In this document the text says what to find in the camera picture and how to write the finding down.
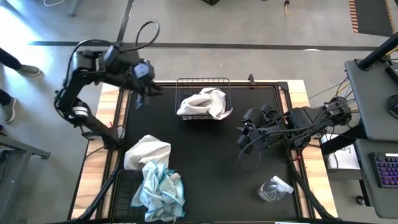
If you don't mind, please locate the grey metal desk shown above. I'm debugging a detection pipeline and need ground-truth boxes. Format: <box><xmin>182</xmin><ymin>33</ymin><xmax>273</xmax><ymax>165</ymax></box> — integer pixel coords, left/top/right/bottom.
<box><xmin>0</xmin><ymin>132</ymin><xmax>52</xmax><ymax>160</ymax></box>

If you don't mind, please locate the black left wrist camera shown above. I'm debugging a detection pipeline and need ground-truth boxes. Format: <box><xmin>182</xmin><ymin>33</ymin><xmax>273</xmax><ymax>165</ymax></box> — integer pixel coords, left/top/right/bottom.
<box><xmin>131</xmin><ymin>59</ymin><xmax>155</xmax><ymax>80</ymax></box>

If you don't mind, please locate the white cable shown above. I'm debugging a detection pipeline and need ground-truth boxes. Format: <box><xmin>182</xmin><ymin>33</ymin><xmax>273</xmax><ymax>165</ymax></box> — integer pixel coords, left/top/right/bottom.
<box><xmin>42</xmin><ymin>0</ymin><xmax>68</xmax><ymax>7</ymax></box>

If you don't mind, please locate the black monitor pole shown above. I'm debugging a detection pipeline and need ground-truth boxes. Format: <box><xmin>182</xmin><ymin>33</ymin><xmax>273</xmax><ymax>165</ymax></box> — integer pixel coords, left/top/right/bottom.
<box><xmin>357</xmin><ymin>32</ymin><xmax>398</xmax><ymax>71</ymax></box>

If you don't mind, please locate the black table mat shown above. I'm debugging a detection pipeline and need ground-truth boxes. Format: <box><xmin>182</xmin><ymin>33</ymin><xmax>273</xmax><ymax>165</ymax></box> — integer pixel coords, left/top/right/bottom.
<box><xmin>123</xmin><ymin>83</ymin><xmax>301</xmax><ymax>220</ymax></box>

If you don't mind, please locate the grey side desk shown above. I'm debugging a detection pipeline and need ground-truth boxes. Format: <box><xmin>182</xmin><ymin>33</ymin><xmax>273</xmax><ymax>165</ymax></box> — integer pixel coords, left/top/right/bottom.
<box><xmin>344</xmin><ymin>58</ymin><xmax>398</xmax><ymax>142</ymax></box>
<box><xmin>354</xmin><ymin>138</ymin><xmax>398</xmax><ymax>219</ymax></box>

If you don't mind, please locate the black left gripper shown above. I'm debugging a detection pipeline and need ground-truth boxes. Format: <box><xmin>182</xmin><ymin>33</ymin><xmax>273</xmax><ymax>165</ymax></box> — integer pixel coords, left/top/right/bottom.
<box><xmin>132</xmin><ymin>77</ymin><xmax>164</xmax><ymax>110</ymax></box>

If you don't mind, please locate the white box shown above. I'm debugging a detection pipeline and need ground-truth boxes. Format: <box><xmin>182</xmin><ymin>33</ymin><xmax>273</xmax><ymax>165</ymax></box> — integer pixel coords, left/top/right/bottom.
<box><xmin>322</xmin><ymin>133</ymin><xmax>361</xmax><ymax>171</ymax></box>

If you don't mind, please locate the dark rug with striped edge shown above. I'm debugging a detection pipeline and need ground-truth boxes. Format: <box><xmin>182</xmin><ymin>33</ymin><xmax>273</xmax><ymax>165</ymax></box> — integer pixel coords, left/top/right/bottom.
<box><xmin>348</xmin><ymin>0</ymin><xmax>398</xmax><ymax>37</ymax></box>

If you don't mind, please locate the black desk leg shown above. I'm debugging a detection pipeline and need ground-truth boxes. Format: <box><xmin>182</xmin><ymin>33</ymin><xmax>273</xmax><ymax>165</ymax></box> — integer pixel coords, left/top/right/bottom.
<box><xmin>320</xmin><ymin>123</ymin><xmax>368</xmax><ymax>156</ymax></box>

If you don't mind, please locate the round black desk object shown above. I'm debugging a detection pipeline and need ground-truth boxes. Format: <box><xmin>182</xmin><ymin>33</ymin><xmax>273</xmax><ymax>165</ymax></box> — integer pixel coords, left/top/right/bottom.
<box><xmin>387</xmin><ymin>95</ymin><xmax>398</xmax><ymax>119</ymax></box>

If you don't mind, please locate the black metal rig frame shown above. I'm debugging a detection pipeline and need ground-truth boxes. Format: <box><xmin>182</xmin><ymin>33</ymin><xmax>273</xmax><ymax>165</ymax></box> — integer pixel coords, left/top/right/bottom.
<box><xmin>67</xmin><ymin>74</ymin><xmax>340</xmax><ymax>224</ymax></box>

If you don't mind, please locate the grey table leg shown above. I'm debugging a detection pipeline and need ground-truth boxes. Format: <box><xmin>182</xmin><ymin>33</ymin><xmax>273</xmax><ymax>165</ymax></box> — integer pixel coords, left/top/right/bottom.
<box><xmin>70</xmin><ymin>0</ymin><xmax>82</xmax><ymax>18</ymax></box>

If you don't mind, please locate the clear plastic bag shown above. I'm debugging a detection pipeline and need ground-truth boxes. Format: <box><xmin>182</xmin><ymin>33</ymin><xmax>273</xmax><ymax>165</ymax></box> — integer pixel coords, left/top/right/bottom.
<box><xmin>257</xmin><ymin>175</ymin><xmax>295</xmax><ymax>202</ymax></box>

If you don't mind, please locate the black wire basket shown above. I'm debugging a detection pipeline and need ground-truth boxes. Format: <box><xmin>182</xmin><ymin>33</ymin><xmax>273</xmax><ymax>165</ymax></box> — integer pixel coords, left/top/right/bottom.
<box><xmin>111</xmin><ymin>169</ymin><xmax>184</xmax><ymax>223</ymax></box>
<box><xmin>175</xmin><ymin>77</ymin><xmax>233</xmax><ymax>121</ymax></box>

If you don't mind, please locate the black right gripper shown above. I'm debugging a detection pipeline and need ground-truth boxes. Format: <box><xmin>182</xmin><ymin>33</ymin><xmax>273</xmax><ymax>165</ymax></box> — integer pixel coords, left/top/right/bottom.
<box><xmin>236</xmin><ymin>107</ymin><xmax>282</xmax><ymax>155</ymax></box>

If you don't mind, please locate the backlit keyboard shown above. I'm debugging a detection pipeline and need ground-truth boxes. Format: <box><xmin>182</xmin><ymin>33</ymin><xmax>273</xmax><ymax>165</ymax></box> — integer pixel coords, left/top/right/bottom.
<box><xmin>369</xmin><ymin>152</ymin><xmax>398</xmax><ymax>189</ymax></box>

